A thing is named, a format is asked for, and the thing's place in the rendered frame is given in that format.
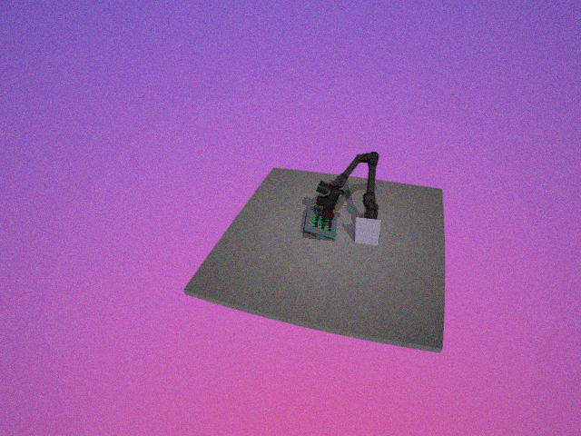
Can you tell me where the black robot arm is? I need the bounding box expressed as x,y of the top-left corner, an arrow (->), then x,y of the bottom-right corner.
316,152 -> 379,220

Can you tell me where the grey switch panel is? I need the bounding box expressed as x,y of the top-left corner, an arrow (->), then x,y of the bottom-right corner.
304,206 -> 338,240

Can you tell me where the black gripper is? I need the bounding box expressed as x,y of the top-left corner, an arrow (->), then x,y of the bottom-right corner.
322,195 -> 338,220

